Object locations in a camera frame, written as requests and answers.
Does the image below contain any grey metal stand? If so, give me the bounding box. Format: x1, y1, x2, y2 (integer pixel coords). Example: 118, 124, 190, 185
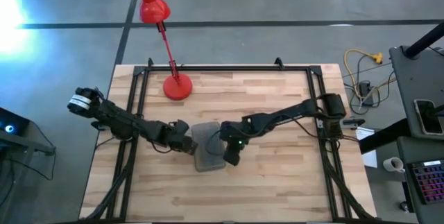
0, 119, 56, 224

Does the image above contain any white paper sheet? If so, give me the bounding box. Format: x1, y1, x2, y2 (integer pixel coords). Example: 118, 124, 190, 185
354, 126, 378, 169

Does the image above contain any black flat bracket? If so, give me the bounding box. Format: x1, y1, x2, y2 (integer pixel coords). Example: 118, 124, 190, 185
341, 118, 366, 130

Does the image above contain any white cup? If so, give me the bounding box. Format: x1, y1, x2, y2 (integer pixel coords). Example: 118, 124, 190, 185
382, 156, 406, 174

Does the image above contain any grey side desk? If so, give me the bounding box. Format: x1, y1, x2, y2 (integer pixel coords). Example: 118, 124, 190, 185
388, 45, 444, 141

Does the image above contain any red desk lamp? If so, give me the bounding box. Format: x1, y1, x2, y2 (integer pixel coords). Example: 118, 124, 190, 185
137, 0, 194, 101

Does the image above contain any black device with blue light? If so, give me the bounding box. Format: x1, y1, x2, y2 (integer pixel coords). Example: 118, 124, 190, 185
0, 107, 31, 146

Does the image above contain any black desk bar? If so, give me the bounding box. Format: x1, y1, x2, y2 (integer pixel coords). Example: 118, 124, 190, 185
358, 117, 412, 155

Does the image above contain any black smartphone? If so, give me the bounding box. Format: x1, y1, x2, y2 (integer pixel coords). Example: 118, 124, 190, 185
413, 98, 444, 137

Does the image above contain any backlit keyboard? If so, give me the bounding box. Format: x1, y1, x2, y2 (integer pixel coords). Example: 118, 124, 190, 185
408, 160, 444, 205

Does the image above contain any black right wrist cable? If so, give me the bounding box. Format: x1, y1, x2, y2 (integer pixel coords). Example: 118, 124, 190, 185
204, 129, 225, 157

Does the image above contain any black aluminium table frame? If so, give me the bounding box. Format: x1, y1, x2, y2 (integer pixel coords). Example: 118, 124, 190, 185
81, 57, 377, 223

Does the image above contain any black pole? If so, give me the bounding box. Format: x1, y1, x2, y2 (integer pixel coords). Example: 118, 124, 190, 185
403, 21, 444, 60

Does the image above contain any grey plastic box lid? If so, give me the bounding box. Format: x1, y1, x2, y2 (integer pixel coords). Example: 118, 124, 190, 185
190, 121, 228, 173

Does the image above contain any yellow extension cable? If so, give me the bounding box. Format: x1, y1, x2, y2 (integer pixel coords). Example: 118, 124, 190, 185
343, 48, 396, 95

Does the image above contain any black power adapter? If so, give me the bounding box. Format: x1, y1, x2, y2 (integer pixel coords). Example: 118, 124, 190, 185
358, 80, 375, 107

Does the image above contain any dark grey desk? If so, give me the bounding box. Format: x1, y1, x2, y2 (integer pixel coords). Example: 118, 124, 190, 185
396, 135, 444, 224

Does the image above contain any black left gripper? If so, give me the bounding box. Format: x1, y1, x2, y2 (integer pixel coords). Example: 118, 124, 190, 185
168, 119, 200, 156

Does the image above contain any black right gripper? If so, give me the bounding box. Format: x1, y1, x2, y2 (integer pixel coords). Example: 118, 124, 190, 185
219, 119, 253, 167

